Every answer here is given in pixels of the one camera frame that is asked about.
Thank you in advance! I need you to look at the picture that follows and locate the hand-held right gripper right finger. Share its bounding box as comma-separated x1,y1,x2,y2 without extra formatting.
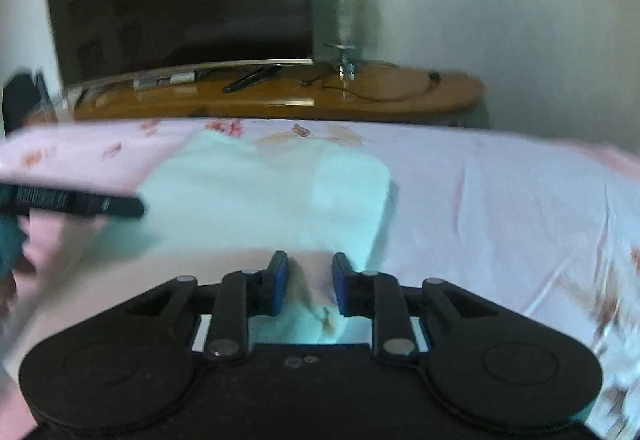
331,251,502,365

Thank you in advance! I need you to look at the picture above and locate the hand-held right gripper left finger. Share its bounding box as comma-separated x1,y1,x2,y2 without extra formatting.
122,250,291,362

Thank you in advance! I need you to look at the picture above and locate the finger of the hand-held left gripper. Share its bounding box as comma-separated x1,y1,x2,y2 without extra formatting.
0,184,147,221

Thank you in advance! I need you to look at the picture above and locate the white knit sweater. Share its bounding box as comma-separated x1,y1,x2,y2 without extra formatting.
97,130,394,347

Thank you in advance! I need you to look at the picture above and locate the black box-shaped object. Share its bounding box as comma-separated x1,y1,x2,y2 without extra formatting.
2,70,52,137

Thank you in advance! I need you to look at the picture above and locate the silver set-top box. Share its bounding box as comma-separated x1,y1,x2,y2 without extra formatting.
132,72,197,91

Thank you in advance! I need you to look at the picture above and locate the pink floral bed sheet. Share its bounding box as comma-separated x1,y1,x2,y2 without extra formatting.
0,117,640,440

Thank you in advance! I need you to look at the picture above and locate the wooden television stand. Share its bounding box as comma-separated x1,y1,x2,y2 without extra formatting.
64,61,486,125

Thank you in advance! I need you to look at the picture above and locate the clear glass vase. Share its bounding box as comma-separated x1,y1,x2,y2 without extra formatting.
320,0,372,81

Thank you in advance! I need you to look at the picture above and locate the black lamp cable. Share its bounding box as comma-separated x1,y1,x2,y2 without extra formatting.
299,68,442,102

